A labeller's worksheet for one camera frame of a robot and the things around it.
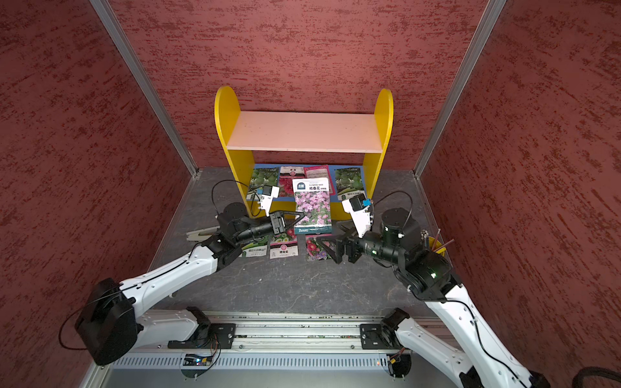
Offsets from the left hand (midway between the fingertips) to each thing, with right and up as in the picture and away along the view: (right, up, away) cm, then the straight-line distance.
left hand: (303, 221), depth 69 cm
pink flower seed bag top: (+3, -15, +24) cm, 28 cm away
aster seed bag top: (-9, -12, +25) cm, 30 cm away
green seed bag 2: (+17, +13, +29) cm, 36 cm away
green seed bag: (-20, +15, +29) cm, 39 cm away
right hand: (+7, -3, -9) cm, 12 cm away
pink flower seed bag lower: (-9, +16, +31) cm, 36 cm away
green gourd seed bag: (-20, -14, +23) cm, 33 cm away
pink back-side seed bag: (+5, +17, +31) cm, 36 cm away
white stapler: (-43, -9, +26) cm, 51 cm away
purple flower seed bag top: (+3, +7, +1) cm, 7 cm away
